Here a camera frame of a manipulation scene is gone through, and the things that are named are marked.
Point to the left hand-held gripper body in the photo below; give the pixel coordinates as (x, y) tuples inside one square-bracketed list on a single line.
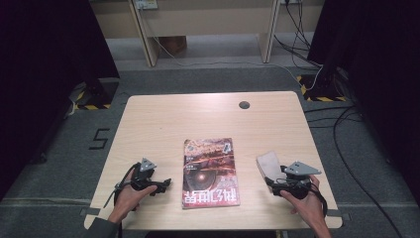
[(143, 177)]

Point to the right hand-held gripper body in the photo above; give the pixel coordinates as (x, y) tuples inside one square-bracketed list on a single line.
[(297, 181)]

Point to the white cloth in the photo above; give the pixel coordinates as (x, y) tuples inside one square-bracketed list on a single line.
[(269, 163)]

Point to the red glossy magazine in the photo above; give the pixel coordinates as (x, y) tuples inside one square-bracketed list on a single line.
[(209, 175)]

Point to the person's left hand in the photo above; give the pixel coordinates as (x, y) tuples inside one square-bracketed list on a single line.
[(130, 198)]

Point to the person's right hand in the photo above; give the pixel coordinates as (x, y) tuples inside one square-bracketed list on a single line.
[(305, 206)]

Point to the grey tape strip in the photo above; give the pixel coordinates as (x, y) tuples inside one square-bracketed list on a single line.
[(89, 211), (340, 214)]

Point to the grey round table grommet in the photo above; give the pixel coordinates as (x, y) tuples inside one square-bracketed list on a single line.
[(244, 105)]

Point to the black stand base striped tape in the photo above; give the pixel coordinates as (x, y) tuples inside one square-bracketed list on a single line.
[(99, 94), (325, 87)]

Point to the dark curtain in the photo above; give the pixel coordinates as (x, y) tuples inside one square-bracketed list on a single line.
[(46, 82), (379, 82)]

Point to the brown cardboard box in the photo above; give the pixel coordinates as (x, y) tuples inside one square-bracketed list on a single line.
[(173, 44)]

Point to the beige wooden desk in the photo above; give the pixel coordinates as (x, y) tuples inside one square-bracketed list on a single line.
[(204, 23)]

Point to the white power strip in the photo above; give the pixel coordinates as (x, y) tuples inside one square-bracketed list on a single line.
[(146, 4)]

